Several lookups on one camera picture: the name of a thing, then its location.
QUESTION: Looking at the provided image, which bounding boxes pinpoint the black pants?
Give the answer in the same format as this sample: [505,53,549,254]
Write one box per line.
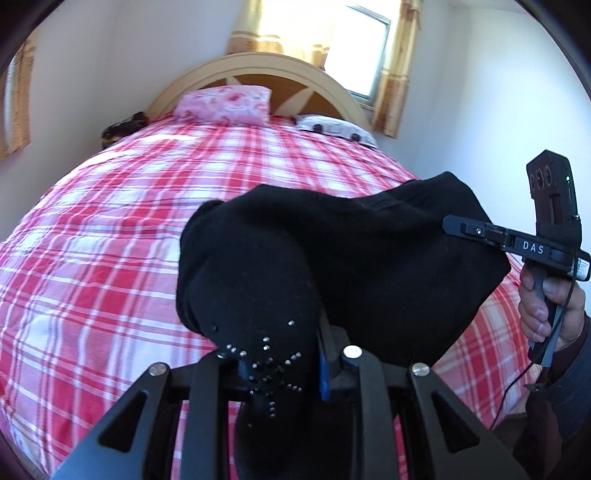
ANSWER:
[175,172,513,480]

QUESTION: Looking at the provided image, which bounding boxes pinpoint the pink floral pillow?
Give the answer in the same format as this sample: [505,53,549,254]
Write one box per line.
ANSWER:
[173,86,273,127]

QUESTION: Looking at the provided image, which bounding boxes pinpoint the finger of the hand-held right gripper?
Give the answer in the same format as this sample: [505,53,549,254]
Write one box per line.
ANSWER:
[442,215,509,253]

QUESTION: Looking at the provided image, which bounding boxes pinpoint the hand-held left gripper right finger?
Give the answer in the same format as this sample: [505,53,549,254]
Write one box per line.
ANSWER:
[318,316,529,480]

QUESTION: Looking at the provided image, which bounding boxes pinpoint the person's right forearm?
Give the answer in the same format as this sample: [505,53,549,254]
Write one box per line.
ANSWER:
[547,311,591,402]

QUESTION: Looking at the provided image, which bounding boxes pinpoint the maroon cloth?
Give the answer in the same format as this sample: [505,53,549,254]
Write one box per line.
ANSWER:
[494,382,591,480]

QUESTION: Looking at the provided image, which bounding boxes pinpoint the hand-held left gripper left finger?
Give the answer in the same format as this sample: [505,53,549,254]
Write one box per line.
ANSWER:
[51,353,252,480]

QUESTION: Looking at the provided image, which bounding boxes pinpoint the black cable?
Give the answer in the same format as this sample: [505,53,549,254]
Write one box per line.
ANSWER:
[488,277,581,431]

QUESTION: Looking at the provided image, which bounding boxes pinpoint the person's right hand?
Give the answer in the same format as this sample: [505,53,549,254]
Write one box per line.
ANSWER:
[518,267,588,352]

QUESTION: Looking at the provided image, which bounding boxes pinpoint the golden curtain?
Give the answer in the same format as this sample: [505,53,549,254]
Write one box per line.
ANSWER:
[372,0,422,139]
[0,41,38,158]
[228,0,343,71]

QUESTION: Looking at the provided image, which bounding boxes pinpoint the white patterned pillow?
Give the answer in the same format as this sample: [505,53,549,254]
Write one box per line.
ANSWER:
[294,114,380,149]

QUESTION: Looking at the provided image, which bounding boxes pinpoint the dark brown bundle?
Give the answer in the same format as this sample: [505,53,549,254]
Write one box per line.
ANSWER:
[102,112,149,149]

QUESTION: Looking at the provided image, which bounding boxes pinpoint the red plaid blanket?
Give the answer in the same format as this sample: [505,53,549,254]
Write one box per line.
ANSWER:
[0,115,541,480]

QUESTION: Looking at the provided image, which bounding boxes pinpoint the window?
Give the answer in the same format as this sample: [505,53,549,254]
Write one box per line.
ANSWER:
[323,4,393,100]

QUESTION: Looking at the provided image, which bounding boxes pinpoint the cream wooden headboard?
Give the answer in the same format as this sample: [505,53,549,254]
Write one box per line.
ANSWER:
[145,53,373,134]

